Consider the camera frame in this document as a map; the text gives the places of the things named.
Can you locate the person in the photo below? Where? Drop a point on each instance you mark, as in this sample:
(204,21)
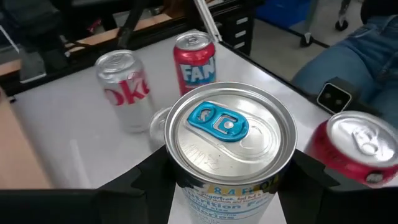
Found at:
(357,62)

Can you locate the silver aluminium bar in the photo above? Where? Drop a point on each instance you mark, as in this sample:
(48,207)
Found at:
(208,20)

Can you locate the silver Diet Coke can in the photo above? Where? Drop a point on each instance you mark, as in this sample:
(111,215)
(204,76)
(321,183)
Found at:
(127,102)

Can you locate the light blue Red Bull can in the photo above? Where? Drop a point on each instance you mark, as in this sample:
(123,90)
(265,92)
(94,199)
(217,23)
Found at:
(230,149)

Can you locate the black drawer cabinet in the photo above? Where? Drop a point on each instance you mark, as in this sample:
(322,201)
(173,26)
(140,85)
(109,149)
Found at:
(236,28)

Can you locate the small table-level camera box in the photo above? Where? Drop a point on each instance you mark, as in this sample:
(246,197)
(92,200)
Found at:
(334,98)

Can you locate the red Fanta can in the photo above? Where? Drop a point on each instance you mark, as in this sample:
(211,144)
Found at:
(194,71)

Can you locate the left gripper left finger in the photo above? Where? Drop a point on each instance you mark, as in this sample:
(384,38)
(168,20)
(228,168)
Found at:
(77,205)

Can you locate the red black Coca-Cola can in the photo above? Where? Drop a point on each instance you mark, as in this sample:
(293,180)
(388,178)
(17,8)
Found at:
(335,158)

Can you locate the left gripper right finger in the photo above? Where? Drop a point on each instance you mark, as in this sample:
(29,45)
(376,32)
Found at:
(342,205)

